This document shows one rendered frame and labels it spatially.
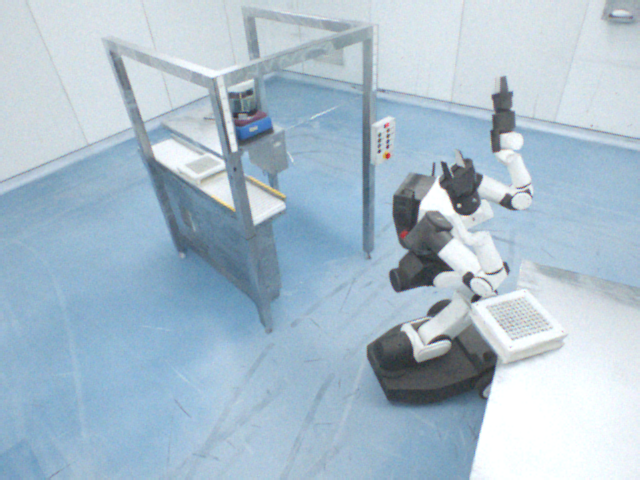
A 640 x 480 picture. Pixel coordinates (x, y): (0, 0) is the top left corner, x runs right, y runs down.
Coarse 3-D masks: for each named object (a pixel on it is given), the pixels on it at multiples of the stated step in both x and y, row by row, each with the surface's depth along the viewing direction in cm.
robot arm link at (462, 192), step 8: (464, 160) 132; (472, 160) 130; (456, 168) 131; (464, 168) 130; (472, 168) 130; (440, 176) 132; (456, 176) 129; (464, 176) 129; (472, 176) 131; (440, 184) 130; (448, 184) 128; (456, 184) 129; (464, 184) 131; (472, 184) 135; (448, 192) 134; (456, 192) 131; (464, 192) 132; (472, 192) 133; (456, 200) 134; (464, 200) 133; (472, 200) 134; (456, 208) 137; (464, 208) 135
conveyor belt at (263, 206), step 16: (160, 144) 321; (176, 144) 319; (160, 160) 300; (176, 160) 299; (224, 176) 277; (224, 192) 262; (256, 192) 260; (256, 208) 246; (272, 208) 245; (256, 224) 240
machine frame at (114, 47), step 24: (312, 24) 256; (336, 24) 243; (360, 24) 231; (120, 48) 232; (144, 48) 221; (120, 72) 255; (168, 72) 204; (192, 72) 187; (216, 72) 182; (216, 120) 192; (144, 144) 283; (240, 168) 206; (240, 192) 213; (168, 216) 319; (240, 216) 221; (264, 288) 256; (264, 312) 265
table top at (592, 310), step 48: (528, 288) 185; (576, 288) 183; (624, 288) 181; (576, 336) 164; (624, 336) 163; (528, 384) 150; (576, 384) 149; (624, 384) 148; (480, 432) 138; (528, 432) 137; (576, 432) 136; (624, 432) 135
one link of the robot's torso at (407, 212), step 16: (416, 176) 187; (432, 176) 186; (400, 192) 178; (416, 192) 177; (432, 192) 176; (400, 208) 179; (416, 208) 175; (432, 208) 169; (448, 208) 167; (400, 224) 184; (416, 224) 176; (400, 240) 189; (432, 256) 185
